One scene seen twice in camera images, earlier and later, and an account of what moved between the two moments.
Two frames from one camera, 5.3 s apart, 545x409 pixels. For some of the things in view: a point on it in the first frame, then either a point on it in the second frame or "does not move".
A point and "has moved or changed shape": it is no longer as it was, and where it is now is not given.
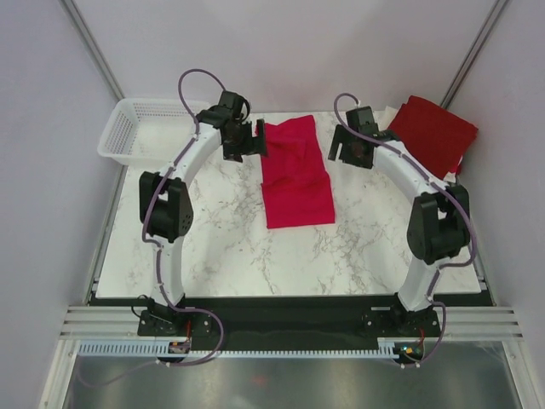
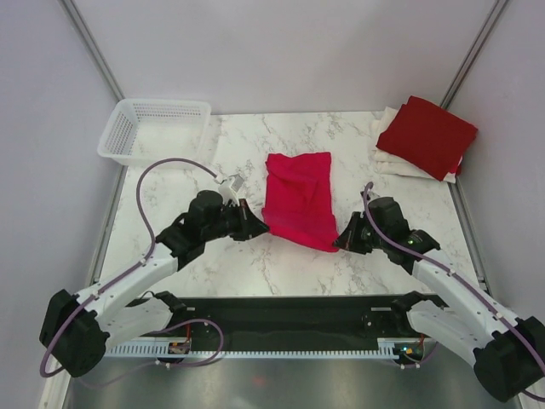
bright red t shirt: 295,188 has moved or changed shape
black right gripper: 342,136 to 347,239
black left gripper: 253,146 to 249,225
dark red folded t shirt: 434,135 does not move
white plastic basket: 149,131 does not move
